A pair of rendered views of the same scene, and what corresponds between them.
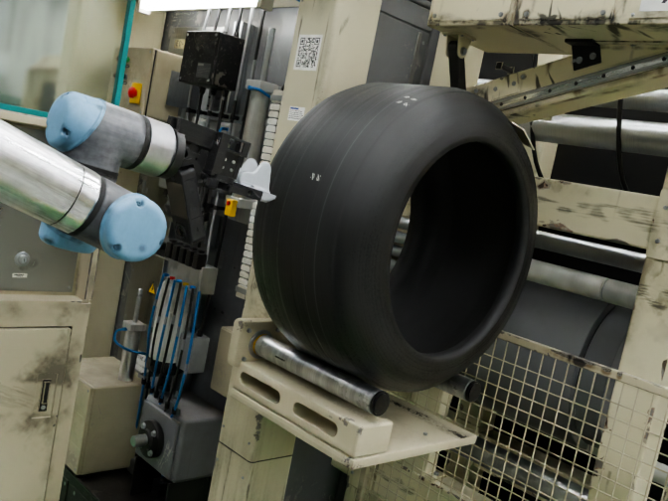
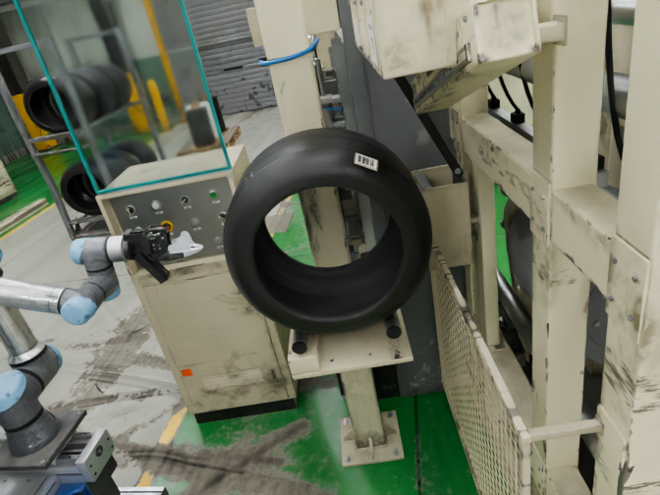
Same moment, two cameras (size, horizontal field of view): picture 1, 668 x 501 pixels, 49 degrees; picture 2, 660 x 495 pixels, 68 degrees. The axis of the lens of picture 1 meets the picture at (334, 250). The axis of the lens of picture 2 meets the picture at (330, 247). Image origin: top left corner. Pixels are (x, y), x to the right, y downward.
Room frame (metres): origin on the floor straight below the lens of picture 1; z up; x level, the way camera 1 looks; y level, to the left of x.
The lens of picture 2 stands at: (0.58, -1.10, 1.78)
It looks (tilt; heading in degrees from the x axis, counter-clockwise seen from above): 27 degrees down; 49
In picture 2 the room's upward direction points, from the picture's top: 12 degrees counter-clockwise
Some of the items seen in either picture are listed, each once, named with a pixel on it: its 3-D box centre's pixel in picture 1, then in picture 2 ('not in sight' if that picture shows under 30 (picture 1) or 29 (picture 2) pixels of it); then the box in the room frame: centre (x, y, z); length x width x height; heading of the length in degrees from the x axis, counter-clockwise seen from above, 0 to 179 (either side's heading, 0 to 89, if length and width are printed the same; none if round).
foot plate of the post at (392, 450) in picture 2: not in sight; (369, 435); (1.62, 0.09, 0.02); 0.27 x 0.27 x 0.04; 45
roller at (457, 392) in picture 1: (410, 364); (386, 300); (1.54, -0.21, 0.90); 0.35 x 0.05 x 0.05; 45
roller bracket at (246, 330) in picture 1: (306, 340); not in sight; (1.58, 0.02, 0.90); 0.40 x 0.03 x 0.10; 135
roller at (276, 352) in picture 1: (315, 371); (301, 314); (1.35, -0.01, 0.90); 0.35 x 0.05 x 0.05; 45
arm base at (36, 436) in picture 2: not in sight; (28, 425); (0.59, 0.51, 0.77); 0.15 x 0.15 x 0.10
